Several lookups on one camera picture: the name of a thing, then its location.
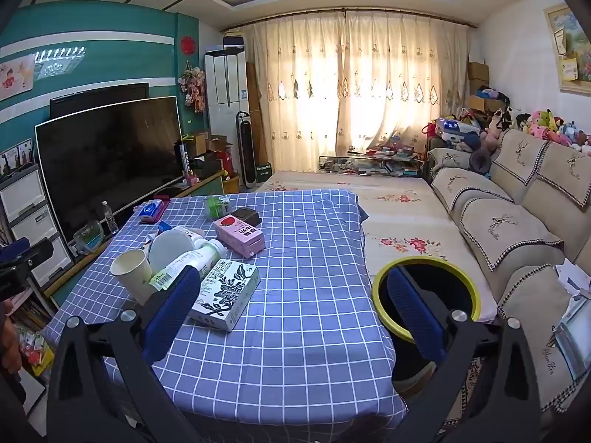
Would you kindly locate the blue printed bag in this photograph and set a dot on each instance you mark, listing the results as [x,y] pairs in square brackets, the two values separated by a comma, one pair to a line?
[457,129]

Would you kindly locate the dark brown plastic tray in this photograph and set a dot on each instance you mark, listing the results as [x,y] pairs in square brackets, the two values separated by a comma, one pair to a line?
[247,216]

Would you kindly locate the dark box on air conditioner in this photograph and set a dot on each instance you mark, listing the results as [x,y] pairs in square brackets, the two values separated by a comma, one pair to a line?
[233,41]

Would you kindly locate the floral bed sheet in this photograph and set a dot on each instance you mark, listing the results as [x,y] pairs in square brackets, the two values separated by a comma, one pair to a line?
[401,221]

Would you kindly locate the dark neck pillow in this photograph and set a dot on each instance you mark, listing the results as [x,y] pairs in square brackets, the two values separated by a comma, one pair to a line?
[480,162]

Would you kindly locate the clear water bottle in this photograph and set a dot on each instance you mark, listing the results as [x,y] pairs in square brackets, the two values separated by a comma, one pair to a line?
[111,219]

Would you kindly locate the red round wall ornament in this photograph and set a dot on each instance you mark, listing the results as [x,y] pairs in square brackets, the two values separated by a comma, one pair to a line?
[187,45]

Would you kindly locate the yellow rimmed dark bin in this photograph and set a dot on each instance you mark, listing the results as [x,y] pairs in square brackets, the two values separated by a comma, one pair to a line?
[443,286]

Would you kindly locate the white tower fan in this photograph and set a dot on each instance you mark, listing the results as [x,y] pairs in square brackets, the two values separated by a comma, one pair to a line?
[244,147]

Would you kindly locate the stack of cardboard boxes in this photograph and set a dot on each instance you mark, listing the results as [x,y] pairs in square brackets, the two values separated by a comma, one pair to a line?
[478,83]

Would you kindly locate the red fire extinguisher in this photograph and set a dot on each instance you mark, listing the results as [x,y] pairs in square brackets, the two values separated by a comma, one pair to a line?
[228,161]

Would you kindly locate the cluttered glass coffee table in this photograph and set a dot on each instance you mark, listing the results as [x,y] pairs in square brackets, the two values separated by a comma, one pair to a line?
[369,161]

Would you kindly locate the blue checked tablecloth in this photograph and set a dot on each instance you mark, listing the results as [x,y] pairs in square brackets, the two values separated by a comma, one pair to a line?
[300,286]

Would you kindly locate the cream embroidered curtain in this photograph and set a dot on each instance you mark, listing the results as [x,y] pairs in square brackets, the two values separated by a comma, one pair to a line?
[369,92]

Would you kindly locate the white paper cup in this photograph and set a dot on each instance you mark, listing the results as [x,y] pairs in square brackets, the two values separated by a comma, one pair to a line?
[131,274]

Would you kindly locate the white standing air conditioner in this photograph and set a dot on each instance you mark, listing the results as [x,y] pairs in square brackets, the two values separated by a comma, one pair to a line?
[226,92]

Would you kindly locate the green white plastic bottle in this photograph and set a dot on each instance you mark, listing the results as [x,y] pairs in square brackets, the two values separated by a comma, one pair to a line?
[203,258]

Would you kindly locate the stack of papers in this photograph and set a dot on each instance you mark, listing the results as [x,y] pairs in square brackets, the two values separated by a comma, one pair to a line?
[575,327]

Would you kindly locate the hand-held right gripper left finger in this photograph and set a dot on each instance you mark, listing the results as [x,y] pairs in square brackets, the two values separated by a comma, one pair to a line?
[171,318]

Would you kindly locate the wooden board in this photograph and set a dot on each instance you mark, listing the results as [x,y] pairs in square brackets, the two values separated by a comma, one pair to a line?
[256,110]

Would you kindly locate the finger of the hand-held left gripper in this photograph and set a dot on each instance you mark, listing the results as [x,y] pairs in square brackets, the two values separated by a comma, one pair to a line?
[34,251]

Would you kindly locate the large flat television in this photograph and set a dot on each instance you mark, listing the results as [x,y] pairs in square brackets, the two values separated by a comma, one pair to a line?
[111,166]

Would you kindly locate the black monitor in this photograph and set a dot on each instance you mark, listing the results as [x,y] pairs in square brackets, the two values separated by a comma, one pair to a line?
[92,99]

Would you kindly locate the white drawer cabinet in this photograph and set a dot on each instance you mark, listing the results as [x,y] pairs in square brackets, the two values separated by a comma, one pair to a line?
[27,221]

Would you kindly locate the framed wall picture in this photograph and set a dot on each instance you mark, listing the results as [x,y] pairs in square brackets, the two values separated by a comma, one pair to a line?
[572,46]

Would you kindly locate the pink carton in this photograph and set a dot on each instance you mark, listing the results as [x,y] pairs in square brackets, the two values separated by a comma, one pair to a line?
[240,235]

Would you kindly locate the hanging artificial flowers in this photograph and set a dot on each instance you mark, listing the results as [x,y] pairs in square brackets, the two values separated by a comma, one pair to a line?
[194,87]

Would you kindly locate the blue snack wrapper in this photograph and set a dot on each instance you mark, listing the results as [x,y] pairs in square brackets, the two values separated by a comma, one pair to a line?
[165,227]

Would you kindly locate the beige sofa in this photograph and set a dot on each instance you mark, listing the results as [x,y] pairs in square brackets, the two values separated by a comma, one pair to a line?
[498,226]

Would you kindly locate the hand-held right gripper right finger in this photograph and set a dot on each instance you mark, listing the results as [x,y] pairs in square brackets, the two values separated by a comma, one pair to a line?
[415,314]

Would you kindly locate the blue tissue pack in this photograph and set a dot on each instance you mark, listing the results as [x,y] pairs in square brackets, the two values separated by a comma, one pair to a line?
[152,211]

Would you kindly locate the cartoon wall poster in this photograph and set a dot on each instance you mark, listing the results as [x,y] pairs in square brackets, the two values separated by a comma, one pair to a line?
[16,77]

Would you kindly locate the pile of plush toys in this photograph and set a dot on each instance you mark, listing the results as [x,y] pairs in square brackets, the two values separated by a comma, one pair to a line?
[545,124]

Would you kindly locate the white black floral carton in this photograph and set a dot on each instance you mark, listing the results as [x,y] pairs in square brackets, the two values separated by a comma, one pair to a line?
[226,293]

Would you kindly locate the green plastic cup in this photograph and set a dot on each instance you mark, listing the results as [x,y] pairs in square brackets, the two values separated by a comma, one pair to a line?
[217,206]

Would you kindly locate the person's left forearm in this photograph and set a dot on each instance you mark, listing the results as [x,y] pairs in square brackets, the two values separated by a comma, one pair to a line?
[8,337]

